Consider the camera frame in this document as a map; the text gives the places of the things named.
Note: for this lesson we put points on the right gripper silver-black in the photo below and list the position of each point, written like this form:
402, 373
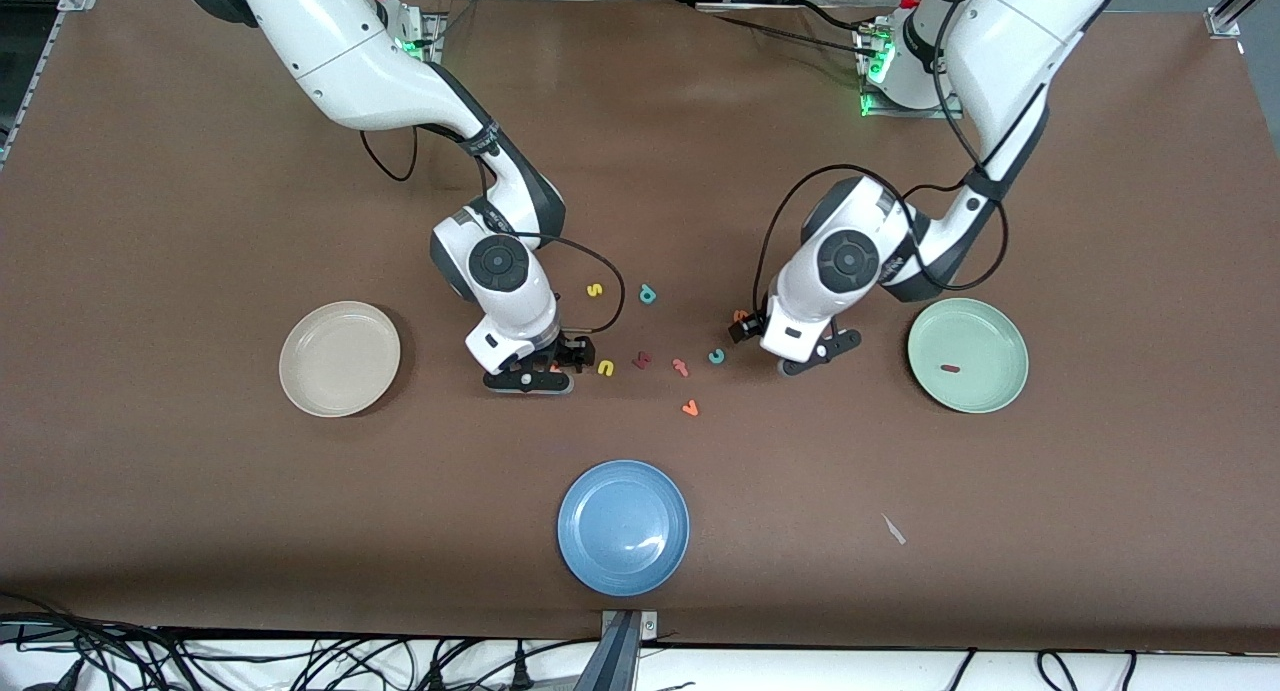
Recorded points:
574, 352

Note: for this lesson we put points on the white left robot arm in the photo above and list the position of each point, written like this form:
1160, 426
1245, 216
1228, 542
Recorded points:
1000, 51

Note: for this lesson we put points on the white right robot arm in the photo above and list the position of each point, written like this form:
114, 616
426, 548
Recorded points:
340, 61

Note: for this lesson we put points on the blue plate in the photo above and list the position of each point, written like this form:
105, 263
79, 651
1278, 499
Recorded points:
623, 528

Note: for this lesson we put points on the green plate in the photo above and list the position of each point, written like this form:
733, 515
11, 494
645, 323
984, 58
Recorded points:
985, 341

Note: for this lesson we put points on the beige brown plate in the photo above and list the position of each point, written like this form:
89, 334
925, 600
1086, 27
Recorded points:
340, 359

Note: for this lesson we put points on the white paper scrap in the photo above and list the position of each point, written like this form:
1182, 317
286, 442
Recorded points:
893, 530

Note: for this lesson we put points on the brown table cover sheet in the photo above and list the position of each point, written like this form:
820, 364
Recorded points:
200, 471

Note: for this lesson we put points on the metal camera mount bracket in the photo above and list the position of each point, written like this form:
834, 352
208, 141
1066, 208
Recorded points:
622, 651

